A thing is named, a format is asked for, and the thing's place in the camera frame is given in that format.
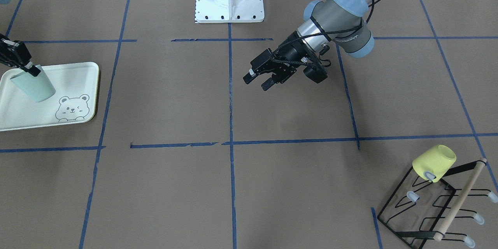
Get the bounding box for black wire cup rack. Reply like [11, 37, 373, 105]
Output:
[377, 158, 497, 249]

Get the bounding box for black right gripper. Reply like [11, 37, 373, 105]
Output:
[0, 34, 41, 77]

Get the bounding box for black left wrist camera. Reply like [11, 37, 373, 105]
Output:
[303, 66, 328, 84]

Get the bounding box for cream bear print tray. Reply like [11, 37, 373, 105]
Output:
[0, 62, 100, 131]

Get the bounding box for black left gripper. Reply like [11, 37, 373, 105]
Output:
[243, 33, 323, 91]

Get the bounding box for pale green plastic cup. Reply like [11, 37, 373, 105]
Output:
[10, 65, 56, 102]

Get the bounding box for yellow plastic cup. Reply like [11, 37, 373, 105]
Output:
[412, 144, 456, 183]

